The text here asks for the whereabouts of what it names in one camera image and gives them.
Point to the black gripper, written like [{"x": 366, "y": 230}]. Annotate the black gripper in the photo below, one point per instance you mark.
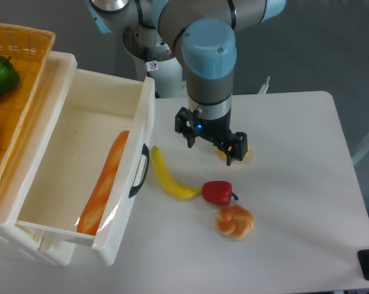
[{"x": 190, "y": 125}]

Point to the white drawer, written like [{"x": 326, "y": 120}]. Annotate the white drawer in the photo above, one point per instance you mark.
[{"x": 97, "y": 109}]

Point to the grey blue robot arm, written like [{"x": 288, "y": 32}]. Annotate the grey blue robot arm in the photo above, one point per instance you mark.
[{"x": 200, "y": 35}]

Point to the white drawer cabinet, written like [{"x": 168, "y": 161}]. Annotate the white drawer cabinet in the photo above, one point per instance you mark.
[{"x": 18, "y": 239}]

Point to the yellow toy bell pepper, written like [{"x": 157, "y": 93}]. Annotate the yellow toy bell pepper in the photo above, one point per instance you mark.
[{"x": 223, "y": 156}]

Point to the red toy bell pepper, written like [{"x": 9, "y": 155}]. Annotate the red toy bell pepper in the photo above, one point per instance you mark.
[{"x": 218, "y": 192}]

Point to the yellow toy banana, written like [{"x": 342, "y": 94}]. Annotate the yellow toy banana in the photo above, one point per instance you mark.
[{"x": 166, "y": 181}]

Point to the white plug behind table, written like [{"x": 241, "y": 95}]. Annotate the white plug behind table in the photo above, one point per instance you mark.
[{"x": 263, "y": 89}]

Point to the knotted toy bread roll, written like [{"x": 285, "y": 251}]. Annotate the knotted toy bread roll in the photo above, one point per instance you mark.
[{"x": 234, "y": 222}]

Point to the orange toy baguette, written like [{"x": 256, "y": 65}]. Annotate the orange toy baguette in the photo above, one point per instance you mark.
[{"x": 93, "y": 211}]

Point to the orange woven basket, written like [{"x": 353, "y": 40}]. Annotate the orange woven basket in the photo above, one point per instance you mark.
[{"x": 29, "y": 49}]

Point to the green toy bell pepper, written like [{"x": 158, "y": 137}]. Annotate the green toy bell pepper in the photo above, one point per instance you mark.
[{"x": 9, "y": 76}]

